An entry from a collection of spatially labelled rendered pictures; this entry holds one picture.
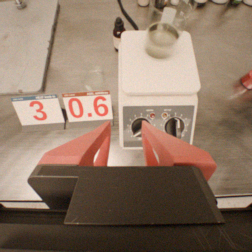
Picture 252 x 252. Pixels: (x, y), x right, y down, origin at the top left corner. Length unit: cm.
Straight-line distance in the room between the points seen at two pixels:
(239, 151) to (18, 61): 53
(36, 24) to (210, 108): 48
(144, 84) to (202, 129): 16
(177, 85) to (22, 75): 33
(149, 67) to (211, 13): 34
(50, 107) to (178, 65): 24
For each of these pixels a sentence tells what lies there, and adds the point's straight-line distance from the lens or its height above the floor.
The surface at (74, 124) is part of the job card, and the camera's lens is 28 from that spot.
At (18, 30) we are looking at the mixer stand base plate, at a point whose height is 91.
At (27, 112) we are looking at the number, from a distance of 32.
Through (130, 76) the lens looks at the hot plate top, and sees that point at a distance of 20.
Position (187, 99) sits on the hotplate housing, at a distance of 23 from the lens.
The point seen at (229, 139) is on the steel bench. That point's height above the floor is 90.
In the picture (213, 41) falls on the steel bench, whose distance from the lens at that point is 45.
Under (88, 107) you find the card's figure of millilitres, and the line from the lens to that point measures 26.
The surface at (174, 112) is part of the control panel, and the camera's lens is 22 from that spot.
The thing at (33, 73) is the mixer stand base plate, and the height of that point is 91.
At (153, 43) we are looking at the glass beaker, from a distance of 21.
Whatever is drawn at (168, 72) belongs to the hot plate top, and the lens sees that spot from 22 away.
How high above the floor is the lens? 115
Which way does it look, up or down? 76 degrees down
